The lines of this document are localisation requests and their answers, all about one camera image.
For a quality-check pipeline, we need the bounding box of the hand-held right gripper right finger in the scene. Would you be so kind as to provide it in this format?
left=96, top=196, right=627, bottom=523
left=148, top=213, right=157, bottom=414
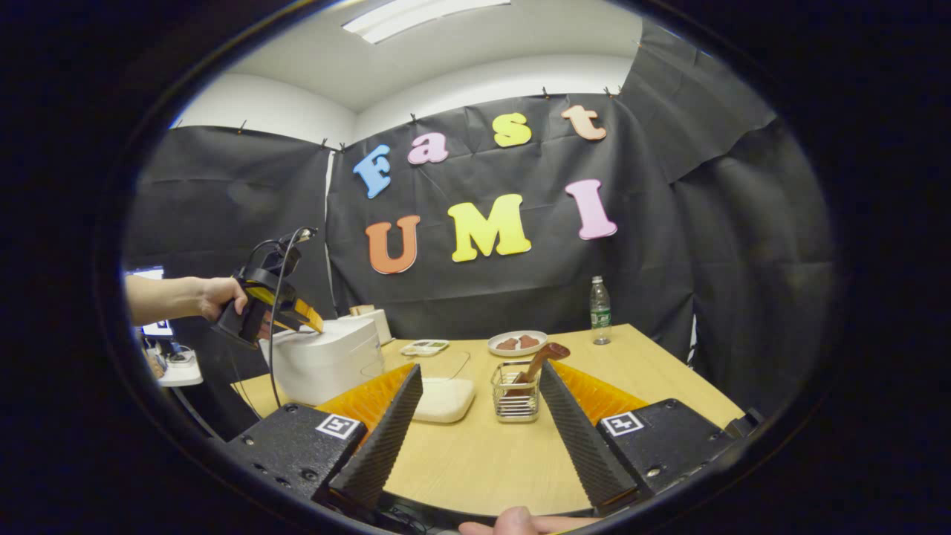
left=539, top=360, right=747, bottom=517

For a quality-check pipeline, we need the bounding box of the clear plastic water bottle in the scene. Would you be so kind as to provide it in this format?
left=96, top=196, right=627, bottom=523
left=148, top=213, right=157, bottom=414
left=590, top=276, right=612, bottom=346

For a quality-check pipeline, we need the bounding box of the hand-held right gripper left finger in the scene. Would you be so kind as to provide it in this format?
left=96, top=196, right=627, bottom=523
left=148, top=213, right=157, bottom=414
left=223, top=363, right=423, bottom=513

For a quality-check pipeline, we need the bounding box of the white rice cooker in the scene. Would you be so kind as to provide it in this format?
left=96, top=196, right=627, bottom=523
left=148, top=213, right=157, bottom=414
left=260, top=316, right=386, bottom=406

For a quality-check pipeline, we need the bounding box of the white round plate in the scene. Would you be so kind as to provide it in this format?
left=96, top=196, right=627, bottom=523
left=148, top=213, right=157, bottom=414
left=487, top=330, right=548, bottom=357

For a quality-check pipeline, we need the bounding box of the metal wire chopstick holder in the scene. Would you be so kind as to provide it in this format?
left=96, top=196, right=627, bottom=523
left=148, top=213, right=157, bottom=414
left=491, top=361, right=542, bottom=424

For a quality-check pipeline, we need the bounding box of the brown wooden spoon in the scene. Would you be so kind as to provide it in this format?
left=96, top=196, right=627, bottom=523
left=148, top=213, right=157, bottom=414
left=505, top=343, right=571, bottom=396

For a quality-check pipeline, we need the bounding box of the black backdrop cloth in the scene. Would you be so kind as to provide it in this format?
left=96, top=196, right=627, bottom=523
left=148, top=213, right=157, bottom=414
left=123, top=19, right=837, bottom=439

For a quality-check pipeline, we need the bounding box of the white toaster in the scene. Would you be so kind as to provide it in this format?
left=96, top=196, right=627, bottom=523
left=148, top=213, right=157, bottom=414
left=338, top=305, right=393, bottom=346

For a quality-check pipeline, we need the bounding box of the white side table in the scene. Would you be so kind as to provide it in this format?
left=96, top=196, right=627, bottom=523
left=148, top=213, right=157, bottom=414
left=145, top=346, right=204, bottom=387

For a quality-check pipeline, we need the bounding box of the clear plastic rice container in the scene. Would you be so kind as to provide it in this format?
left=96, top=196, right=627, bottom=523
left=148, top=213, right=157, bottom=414
left=360, top=351, right=476, bottom=424

